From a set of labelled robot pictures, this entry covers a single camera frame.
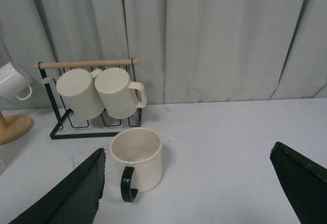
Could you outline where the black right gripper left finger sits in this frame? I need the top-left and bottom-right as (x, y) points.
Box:
(11, 148), (106, 223)

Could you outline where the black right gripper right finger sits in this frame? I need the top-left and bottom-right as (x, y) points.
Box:
(270, 142), (326, 223)

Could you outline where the cream mug with black handle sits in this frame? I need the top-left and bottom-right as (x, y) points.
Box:
(109, 127), (163, 203)

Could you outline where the wooden mug tree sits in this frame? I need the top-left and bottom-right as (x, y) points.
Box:
(1, 113), (32, 145)

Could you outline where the right cream ribbed mug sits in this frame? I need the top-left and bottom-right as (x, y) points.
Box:
(95, 68), (147, 119)

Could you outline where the cream ribbed mug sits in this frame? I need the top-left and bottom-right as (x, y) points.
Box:
(56, 69), (105, 120)
(95, 68), (147, 119)

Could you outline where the left cream ribbed mug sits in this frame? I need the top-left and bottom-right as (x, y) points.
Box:
(56, 69), (105, 120)

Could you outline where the white glossy mug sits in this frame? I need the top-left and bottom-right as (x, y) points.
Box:
(1, 62), (33, 101)

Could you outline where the grey curtain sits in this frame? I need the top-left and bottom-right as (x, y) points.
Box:
(1, 0), (326, 109)

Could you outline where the black wire mug rack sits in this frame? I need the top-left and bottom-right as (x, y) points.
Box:
(34, 59), (138, 140)

